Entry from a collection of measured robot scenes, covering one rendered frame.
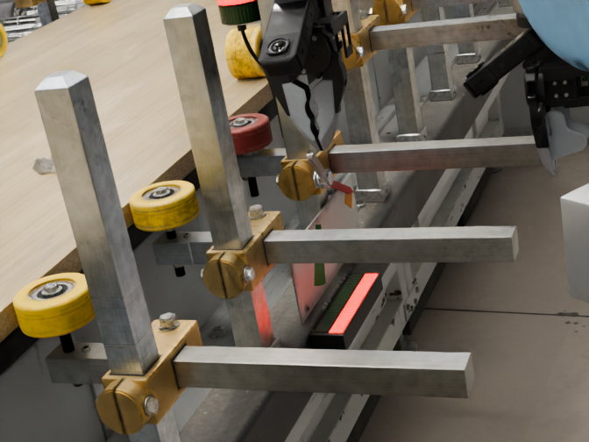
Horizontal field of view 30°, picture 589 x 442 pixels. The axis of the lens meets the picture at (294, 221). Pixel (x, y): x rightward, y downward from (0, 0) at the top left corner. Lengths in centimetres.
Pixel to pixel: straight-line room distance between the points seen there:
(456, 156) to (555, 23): 78
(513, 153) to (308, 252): 32
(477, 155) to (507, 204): 204
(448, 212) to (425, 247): 182
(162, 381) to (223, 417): 18
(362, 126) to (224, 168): 52
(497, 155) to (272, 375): 52
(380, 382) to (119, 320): 25
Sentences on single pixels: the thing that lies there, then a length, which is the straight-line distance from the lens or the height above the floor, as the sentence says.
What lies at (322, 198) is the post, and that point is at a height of 81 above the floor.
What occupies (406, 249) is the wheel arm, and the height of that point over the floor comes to 83.
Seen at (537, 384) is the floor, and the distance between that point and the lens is 253.
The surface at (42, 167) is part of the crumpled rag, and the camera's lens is 152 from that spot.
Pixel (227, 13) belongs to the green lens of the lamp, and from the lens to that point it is 141.
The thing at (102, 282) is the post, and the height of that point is 94.
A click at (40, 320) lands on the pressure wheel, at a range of 110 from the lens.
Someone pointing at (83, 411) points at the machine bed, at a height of 68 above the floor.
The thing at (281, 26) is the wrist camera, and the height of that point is 109.
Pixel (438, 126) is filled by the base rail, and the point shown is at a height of 70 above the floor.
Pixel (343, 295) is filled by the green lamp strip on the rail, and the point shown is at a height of 70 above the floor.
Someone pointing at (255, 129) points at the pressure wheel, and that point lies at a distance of 150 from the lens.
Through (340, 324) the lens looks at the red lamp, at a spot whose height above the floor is 70.
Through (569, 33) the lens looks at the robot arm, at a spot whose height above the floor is 117.
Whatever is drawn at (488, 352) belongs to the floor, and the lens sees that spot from 267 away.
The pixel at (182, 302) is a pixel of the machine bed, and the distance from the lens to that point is 158.
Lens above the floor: 134
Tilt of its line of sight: 22 degrees down
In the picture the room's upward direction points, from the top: 11 degrees counter-clockwise
